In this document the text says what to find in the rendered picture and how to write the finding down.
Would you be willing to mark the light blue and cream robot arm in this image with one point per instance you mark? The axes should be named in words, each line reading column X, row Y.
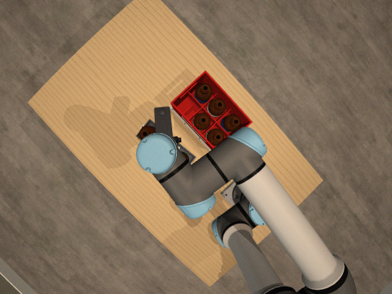
column 260, row 199

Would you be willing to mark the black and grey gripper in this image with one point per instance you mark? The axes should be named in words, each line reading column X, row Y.
column 177, row 140

